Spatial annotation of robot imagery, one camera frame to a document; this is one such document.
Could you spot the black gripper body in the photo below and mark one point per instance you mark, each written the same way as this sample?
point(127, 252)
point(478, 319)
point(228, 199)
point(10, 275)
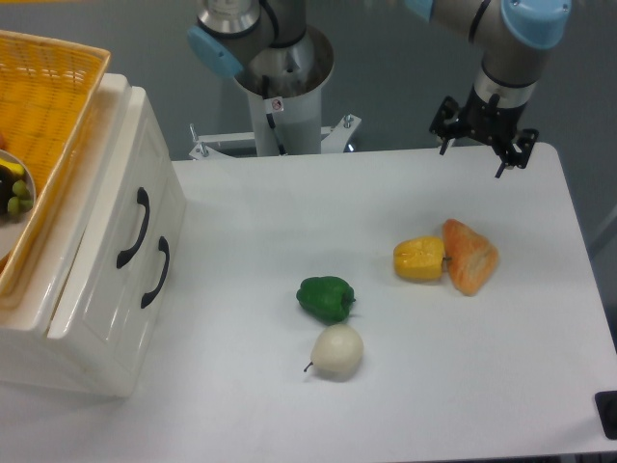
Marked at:
point(483, 120)

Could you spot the black top drawer handle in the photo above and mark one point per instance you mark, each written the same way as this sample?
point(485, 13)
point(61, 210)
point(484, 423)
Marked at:
point(139, 223)

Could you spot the black drawer handle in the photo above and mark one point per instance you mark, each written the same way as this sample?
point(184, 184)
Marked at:
point(139, 223)
point(160, 265)

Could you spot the white drawer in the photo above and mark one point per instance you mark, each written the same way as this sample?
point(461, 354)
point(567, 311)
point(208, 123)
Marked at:
point(98, 296)

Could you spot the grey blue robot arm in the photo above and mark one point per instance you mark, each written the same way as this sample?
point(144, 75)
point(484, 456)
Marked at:
point(516, 36)

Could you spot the white drawer cabinet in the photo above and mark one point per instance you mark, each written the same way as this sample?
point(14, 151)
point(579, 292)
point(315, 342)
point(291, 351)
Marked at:
point(82, 362)

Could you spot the orange bread piece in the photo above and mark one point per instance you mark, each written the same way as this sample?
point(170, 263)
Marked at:
point(472, 257)

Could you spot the yellow bell pepper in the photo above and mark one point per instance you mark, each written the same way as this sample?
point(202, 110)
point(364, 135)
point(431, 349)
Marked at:
point(421, 259)

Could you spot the green bell pepper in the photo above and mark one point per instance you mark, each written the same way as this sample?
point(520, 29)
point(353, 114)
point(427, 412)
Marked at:
point(329, 299)

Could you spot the white pear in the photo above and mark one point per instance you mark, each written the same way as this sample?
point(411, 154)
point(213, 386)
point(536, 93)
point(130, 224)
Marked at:
point(336, 354)

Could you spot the black corner clamp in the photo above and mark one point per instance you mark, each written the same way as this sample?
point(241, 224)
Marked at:
point(606, 403)

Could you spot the yellow woven basket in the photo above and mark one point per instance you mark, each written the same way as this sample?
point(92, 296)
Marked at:
point(47, 90)

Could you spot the green grapes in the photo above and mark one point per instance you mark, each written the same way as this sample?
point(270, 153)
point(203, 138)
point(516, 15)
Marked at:
point(21, 200)

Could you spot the dark purple eggplant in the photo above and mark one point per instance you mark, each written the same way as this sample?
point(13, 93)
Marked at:
point(10, 174)

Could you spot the white plate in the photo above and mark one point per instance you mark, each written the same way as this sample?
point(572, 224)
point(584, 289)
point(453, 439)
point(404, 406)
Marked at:
point(13, 227)

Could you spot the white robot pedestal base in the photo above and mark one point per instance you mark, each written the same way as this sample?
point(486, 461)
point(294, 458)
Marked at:
point(283, 87)

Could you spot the black bottom drawer handle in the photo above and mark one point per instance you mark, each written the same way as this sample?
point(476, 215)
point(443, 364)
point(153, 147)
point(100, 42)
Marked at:
point(160, 265)

